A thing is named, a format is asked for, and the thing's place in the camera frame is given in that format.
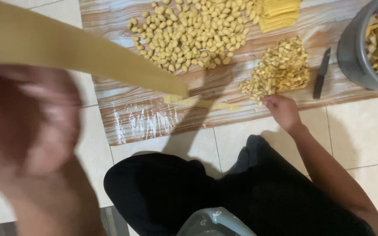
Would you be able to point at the person's right hand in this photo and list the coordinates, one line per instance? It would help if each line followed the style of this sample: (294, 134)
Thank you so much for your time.
(282, 111)

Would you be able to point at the person's left hand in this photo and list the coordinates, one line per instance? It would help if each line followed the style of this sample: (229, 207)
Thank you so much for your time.
(28, 121)

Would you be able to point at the person's right fingers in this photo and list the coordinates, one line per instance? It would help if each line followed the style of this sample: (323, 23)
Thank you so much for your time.
(269, 101)

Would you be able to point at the long yellow dough strip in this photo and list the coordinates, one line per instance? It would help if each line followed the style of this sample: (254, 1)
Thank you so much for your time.
(87, 54)

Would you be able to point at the pile of chopped filling pieces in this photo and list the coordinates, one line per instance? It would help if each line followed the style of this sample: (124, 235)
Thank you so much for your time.
(279, 70)

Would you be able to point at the wood-pattern plastic mat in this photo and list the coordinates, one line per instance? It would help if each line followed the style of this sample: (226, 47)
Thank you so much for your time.
(215, 82)

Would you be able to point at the black knife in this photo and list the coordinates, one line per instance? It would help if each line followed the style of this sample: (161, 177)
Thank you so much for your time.
(321, 75)

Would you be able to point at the stack of yellow dough sheets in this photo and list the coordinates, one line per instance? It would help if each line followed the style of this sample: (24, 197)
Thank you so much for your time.
(279, 14)

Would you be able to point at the pile of rolled dough pieces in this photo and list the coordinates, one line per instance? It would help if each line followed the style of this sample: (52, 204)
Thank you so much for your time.
(192, 31)

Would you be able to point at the person's black trousers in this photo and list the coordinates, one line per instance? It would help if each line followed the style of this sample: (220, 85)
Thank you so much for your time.
(215, 193)

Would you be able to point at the grey pot of scraps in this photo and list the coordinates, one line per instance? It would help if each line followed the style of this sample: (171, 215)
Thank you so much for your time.
(372, 46)

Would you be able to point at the light blue plastic stool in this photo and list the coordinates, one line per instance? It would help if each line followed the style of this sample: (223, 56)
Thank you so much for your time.
(215, 223)

